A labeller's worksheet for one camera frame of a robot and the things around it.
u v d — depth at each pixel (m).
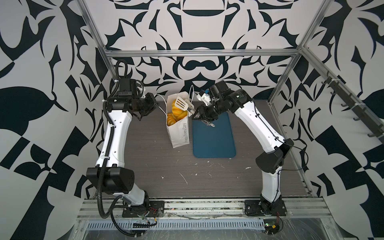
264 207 0.66
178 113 0.80
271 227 0.71
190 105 0.79
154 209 0.73
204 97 0.70
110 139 0.43
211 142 0.97
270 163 0.57
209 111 0.65
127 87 0.56
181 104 0.76
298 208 0.76
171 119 0.85
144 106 0.63
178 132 0.81
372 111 0.56
